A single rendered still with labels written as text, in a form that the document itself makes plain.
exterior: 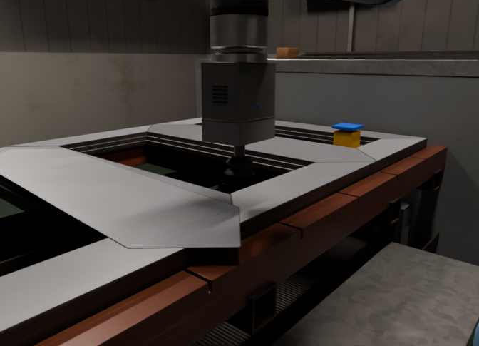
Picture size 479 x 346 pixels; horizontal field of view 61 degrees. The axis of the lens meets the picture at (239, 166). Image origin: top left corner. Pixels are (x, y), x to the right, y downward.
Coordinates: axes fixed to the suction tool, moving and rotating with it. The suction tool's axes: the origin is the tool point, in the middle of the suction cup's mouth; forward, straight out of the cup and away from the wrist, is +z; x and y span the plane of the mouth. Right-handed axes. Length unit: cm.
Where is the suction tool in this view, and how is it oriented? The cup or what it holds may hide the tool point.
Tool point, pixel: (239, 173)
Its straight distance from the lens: 57.8
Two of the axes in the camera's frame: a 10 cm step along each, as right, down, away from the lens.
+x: 8.1, 1.3, -5.7
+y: -5.9, 1.9, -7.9
